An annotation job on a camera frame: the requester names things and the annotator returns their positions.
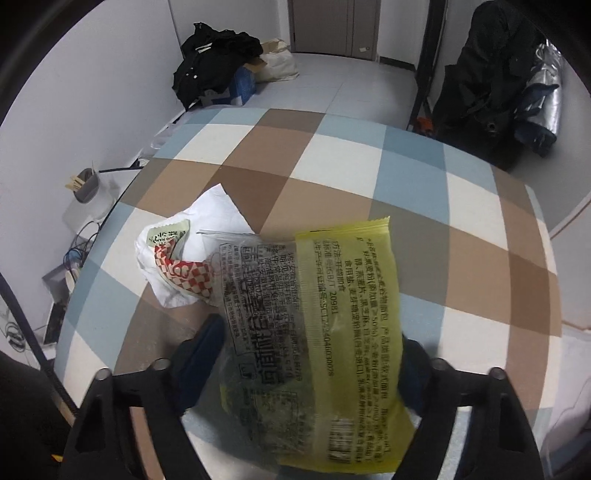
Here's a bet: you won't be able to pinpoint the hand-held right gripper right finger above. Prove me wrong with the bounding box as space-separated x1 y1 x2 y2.
399 339 539 480

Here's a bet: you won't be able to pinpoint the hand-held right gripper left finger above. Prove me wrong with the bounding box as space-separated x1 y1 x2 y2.
60 314 227 480

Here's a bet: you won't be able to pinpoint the yellow clear bread bag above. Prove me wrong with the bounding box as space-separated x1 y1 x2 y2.
181 216 419 480

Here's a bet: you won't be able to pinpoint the large red checkered wrapper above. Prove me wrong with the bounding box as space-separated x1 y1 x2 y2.
147 218 223 306

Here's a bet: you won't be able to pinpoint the white plastic container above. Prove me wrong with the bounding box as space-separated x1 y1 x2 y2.
64 184 115 232

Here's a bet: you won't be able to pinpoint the person's dark jacket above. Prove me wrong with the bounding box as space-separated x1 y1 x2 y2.
0 350 78 480

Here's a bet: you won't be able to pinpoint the grey cup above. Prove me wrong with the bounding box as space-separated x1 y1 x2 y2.
75 168 101 205

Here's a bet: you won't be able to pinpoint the wooden chopsticks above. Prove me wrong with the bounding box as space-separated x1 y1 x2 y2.
64 161 96 193

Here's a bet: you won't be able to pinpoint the clear plastic bag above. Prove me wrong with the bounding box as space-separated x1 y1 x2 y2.
149 117 186 151

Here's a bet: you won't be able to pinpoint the checkered tablecloth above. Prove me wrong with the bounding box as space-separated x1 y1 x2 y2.
54 108 565 480

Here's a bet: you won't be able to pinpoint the pile of black clothes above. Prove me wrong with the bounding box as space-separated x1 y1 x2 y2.
172 21 265 112

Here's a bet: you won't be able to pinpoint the beige cloth bag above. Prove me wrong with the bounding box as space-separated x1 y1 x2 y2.
250 39 299 85

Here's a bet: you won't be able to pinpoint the black bag with silver foil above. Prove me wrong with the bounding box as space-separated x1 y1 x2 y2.
431 0 546 172

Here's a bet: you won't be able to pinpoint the silver folded umbrella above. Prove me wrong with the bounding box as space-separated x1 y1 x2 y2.
516 39 565 158

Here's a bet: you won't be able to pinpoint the grey door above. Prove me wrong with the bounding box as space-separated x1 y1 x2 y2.
287 0 382 62

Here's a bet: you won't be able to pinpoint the black cables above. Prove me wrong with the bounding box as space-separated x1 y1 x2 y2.
64 220 99 274

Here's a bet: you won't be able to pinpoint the black metal frame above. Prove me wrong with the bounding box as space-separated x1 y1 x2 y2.
407 0 452 136

